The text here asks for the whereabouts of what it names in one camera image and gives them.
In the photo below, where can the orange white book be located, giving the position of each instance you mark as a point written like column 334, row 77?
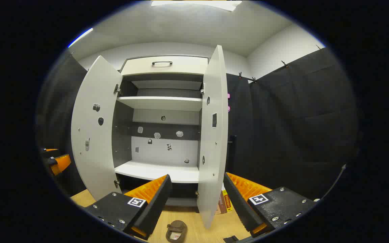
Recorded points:
column 217, row 209

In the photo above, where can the brown book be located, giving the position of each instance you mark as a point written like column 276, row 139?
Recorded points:
column 222, row 202

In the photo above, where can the black backdrop cloth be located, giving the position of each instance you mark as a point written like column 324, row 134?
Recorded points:
column 292, row 128
column 57, row 111

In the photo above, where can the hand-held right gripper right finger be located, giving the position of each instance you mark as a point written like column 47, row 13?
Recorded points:
column 240, row 206

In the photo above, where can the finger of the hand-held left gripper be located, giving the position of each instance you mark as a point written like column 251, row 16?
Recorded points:
column 62, row 162
column 51, row 150

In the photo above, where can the brown fuzzy shoe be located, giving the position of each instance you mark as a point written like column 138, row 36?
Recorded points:
column 172, row 225

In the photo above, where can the white shoe cabinet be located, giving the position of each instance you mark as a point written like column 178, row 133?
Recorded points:
column 160, row 103

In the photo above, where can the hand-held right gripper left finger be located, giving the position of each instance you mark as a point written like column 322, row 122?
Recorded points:
column 155, row 206

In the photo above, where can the yellow book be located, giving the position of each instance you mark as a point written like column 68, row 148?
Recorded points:
column 227, row 202

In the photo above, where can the white cabinet drawer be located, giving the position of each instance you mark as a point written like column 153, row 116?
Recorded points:
column 181, row 67

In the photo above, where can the white cabinet door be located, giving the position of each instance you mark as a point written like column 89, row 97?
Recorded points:
column 211, row 162
column 93, row 162

